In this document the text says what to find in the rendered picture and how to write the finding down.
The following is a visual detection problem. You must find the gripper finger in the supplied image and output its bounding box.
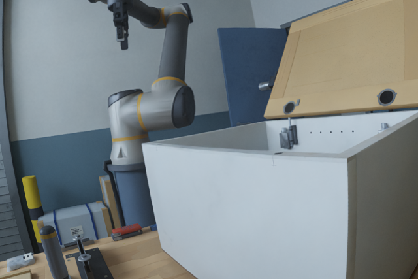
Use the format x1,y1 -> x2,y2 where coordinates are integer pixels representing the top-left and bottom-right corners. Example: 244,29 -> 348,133
112,12 -> 127,43
120,12 -> 130,51

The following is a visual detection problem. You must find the blue upright panel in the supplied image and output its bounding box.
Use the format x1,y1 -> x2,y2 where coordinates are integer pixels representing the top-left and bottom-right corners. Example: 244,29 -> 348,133
217,27 -> 291,128

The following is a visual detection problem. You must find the light wooden cabinet door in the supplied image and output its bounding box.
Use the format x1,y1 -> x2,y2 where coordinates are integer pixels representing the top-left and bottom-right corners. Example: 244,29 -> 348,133
263,0 -> 418,120

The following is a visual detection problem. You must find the black flat tray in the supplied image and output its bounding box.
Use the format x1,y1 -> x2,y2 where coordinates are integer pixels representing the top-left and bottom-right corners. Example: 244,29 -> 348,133
65,247 -> 115,279

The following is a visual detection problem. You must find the brown cardboard box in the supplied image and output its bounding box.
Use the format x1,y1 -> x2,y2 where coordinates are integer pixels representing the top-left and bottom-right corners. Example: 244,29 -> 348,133
98,174 -> 122,238

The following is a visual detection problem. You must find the yellow and black bollard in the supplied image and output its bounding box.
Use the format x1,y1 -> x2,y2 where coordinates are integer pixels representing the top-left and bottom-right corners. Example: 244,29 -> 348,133
21,175 -> 45,248

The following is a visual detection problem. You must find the red utility knife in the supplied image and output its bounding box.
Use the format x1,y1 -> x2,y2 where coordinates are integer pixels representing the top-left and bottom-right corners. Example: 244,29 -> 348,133
110,223 -> 144,242

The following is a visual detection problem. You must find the grey roller shutter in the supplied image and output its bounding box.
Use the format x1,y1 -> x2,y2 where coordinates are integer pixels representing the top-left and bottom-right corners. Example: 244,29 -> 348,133
0,141 -> 27,257

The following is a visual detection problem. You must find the white cabinet body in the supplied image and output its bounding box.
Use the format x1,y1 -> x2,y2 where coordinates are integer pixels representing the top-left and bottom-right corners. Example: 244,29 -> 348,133
141,108 -> 418,279

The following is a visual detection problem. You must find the grey metal toggle clamp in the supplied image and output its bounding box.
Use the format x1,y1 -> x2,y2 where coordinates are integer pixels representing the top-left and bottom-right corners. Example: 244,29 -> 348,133
71,235 -> 95,277

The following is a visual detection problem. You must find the small white block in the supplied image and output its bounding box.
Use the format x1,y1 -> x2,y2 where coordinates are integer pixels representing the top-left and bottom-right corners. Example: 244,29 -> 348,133
6,252 -> 37,271

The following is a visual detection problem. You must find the light wooden block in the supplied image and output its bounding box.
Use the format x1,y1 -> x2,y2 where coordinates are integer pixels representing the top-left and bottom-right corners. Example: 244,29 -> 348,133
0,269 -> 34,279

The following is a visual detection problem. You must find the silver cylinder on dark bracket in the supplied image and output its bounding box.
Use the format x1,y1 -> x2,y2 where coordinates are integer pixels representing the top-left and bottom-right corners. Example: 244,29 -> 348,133
258,75 -> 278,92

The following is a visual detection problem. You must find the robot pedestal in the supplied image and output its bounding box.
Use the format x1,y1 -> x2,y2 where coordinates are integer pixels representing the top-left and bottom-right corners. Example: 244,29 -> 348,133
104,159 -> 158,227

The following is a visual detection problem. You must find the grey box with blue straps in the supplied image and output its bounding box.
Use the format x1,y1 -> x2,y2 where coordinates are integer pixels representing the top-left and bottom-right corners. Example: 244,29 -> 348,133
37,200 -> 109,248

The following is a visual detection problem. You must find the grey screwdriver with yellow ring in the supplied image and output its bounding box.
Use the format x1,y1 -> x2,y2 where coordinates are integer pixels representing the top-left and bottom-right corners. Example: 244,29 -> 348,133
39,225 -> 72,279

